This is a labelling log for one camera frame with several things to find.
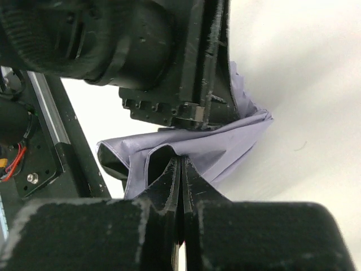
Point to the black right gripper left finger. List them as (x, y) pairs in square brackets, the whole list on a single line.
[(99, 234)]

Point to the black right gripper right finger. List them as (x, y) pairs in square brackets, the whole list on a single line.
[(224, 235)]

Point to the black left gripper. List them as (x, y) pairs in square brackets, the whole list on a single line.
[(177, 68)]

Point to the lavender folding umbrella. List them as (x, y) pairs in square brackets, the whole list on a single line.
[(215, 154)]

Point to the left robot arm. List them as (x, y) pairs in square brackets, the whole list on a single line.
[(83, 40)]

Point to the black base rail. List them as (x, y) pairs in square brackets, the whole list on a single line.
[(47, 152)]

